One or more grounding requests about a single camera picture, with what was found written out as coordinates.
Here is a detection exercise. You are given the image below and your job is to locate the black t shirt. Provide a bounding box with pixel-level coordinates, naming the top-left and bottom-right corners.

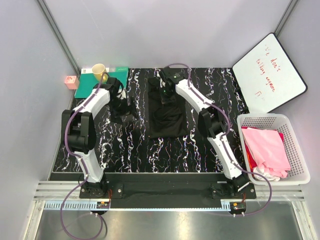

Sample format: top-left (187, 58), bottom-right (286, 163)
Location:
top-left (147, 77), bottom-right (188, 139)

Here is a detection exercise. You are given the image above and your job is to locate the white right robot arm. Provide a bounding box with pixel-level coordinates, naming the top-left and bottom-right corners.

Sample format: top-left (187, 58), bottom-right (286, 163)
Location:
top-left (157, 67), bottom-right (249, 196)

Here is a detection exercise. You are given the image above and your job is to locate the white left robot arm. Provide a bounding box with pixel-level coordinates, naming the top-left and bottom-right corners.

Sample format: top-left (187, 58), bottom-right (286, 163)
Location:
top-left (61, 77), bottom-right (138, 198)

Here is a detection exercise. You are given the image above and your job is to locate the green book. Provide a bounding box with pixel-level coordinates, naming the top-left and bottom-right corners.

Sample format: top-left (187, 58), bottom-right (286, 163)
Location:
top-left (74, 67), bottom-right (129, 99)

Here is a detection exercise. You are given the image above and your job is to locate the yellow cup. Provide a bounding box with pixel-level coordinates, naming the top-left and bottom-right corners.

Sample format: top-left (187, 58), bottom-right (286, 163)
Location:
top-left (91, 63), bottom-right (108, 83)

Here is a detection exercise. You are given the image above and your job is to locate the pink cube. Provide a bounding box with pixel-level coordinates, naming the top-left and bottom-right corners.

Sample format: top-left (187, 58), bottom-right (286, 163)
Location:
top-left (64, 75), bottom-right (79, 90)

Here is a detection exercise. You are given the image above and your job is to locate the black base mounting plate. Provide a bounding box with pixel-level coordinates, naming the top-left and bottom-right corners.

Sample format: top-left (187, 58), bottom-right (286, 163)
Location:
top-left (79, 173), bottom-right (257, 211)

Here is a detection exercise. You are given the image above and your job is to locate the whiteboard with red writing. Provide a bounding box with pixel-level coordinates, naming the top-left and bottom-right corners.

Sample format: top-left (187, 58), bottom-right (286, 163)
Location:
top-left (232, 33), bottom-right (308, 113)

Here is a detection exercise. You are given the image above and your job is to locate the pink t shirt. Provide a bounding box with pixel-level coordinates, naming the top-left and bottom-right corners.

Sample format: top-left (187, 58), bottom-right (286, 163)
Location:
top-left (242, 127), bottom-right (292, 179)

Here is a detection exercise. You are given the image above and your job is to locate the white t shirt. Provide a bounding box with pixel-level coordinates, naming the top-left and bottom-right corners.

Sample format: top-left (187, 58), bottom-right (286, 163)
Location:
top-left (252, 166), bottom-right (281, 182)

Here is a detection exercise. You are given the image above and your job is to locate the white plastic laundry basket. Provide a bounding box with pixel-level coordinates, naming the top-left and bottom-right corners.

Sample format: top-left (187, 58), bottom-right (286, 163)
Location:
top-left (237, 113), bottom-right (311, 186)

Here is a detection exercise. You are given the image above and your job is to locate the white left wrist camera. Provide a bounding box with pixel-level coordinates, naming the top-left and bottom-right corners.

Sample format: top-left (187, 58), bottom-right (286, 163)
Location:
top-left (117, 89), bottom-right (127, 100)

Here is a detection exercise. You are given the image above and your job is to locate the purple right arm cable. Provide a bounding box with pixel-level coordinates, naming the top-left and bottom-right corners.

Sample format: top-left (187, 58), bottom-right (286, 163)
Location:
top-left (163, 62), bottom-right (275, 217)

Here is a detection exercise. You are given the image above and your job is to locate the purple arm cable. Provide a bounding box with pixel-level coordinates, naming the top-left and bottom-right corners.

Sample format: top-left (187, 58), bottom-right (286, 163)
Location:
top-left (163, 62), bottom-right (275, 217)
top-left (59, 72), bottom-right (111, 240)

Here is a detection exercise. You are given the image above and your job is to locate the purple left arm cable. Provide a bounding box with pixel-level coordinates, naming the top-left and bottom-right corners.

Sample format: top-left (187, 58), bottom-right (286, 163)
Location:
top-left (59, 72), bottom-right (111, 240)

